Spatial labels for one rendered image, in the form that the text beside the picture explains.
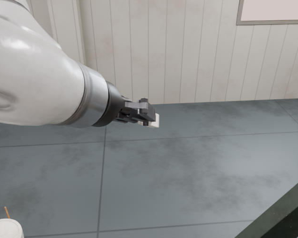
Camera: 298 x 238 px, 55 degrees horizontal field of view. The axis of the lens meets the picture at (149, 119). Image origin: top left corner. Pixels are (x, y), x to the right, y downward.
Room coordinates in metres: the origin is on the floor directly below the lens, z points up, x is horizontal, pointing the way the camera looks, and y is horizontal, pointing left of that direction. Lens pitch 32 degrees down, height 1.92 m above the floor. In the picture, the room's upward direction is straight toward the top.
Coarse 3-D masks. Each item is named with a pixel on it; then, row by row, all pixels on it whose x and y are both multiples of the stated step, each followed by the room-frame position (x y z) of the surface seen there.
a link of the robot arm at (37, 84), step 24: (0, 0) 0.34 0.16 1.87; (0, 24) 0.27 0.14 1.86; (24, 24) 0.30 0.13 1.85; (0, 48) 0.25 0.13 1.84; (24, 48) 0.27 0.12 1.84; (48, 48) 0.30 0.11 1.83; (0, 72) 0.24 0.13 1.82; (24, 72) 0.25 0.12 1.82; (48, 72) 0.27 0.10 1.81; (72, 72) 0.31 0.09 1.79; (0, 96) 0.24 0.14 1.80; (24, 96) 0.25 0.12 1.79; (48, 96) 0.27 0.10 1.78; (72, 96) 0.30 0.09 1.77; (0, 120) 0.25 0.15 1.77; (24, 120) 0.26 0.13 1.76; (48, 120) 0.28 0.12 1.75
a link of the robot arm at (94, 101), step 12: (84, 72) 0.34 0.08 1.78; (96, 72) 0.37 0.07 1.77; (96, 84) 0.35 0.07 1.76; (84, 96) 0.32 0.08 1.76; (96, 96) 0.33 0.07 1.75; (84, 108) 0.31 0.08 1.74; (96, 108) 0.33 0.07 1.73; (72, 120) 0.31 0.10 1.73; (84, 120) 0.32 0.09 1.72; (96, 120) 0.34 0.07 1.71
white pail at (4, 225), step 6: (6, 210) 1.27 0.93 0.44; (0, 222) 1.24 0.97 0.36; (6, 222) 1.24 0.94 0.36; (12, 222) 1.24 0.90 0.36; (0, 228) 1.19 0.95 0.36; (6, 228) 1.19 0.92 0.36; (12, 228) 1.19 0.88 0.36; (18, 228) 1.19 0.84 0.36; (0, 234) 1.15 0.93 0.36; (6, 234) 1.15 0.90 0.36; (12, 234) 1.15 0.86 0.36; (18, 234) 1.15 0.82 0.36
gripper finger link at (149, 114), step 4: (140, 100) 0.41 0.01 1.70; (144, 100) 0.41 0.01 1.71; (148, 104) 0.43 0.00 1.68; (144, 108) 0.40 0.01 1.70; (148, 108) 0.43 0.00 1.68; (152, 108) 0.46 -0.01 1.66; (140, 112) 0.40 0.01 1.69; (144, 112) 0.39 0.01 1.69; (148, 112) 0.42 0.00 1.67; (152, 112) 0.45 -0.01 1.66; (144, 116) 0.42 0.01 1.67; (148, 116) 0.42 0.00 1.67; (152, 116) 0.45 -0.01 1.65; (152, 120) 0.46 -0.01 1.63
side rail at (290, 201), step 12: (288, 192) 0.61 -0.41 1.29; (276, 204) 0.60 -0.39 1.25; (288, 204) 0.58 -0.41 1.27; (264, 216) 0.59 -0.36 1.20; (276, 216) 0.57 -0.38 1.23; (288, 216) 0.55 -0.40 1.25; (252, 228) 0.59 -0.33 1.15; (264, 228) 0.56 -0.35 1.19; (276, 228) 0.55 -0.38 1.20; (288, 228) 0.55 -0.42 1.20
